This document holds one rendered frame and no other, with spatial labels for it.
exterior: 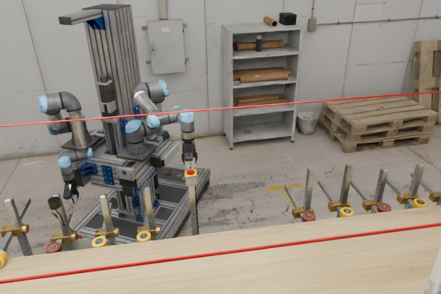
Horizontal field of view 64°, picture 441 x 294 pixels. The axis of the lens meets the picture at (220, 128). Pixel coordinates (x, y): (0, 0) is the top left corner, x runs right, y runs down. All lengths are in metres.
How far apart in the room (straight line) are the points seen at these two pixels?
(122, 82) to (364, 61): 3.74
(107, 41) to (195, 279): 1.67
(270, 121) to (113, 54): 3.03
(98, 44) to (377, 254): 2.21
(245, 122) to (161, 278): 3.43
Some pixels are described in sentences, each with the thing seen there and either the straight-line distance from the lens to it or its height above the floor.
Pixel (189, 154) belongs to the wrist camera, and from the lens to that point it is 1.92.
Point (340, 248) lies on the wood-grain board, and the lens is 2.14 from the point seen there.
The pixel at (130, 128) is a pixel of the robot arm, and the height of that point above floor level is 1.25.
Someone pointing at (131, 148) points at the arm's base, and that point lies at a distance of 2.65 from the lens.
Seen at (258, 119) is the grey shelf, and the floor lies 0.18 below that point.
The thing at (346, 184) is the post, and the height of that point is 1.02.
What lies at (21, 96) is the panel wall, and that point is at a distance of 4.90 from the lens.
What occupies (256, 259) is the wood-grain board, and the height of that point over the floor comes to 0.90.
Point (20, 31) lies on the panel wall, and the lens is 4.66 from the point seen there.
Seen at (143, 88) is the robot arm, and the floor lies 1.61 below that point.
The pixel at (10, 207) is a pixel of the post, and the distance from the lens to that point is 2.31.
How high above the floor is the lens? 2.37
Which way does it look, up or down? 27 degrees down
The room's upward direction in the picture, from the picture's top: 1 degrees counter-clockwise
